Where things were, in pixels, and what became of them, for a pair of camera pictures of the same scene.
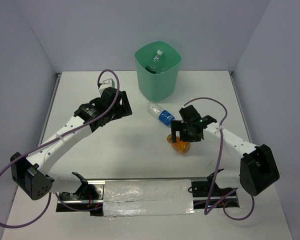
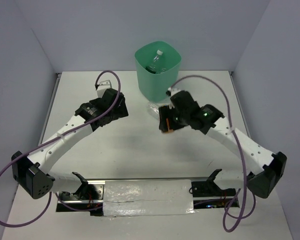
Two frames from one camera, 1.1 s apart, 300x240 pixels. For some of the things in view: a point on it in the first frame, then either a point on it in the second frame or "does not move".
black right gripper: (177, 125) to (166, 112)
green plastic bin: (159, 87) does not move
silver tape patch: (148, 197) does not move
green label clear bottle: (156, 67) does not move
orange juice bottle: (181, 146) to (169, 130)
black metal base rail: (91, 201) does not move
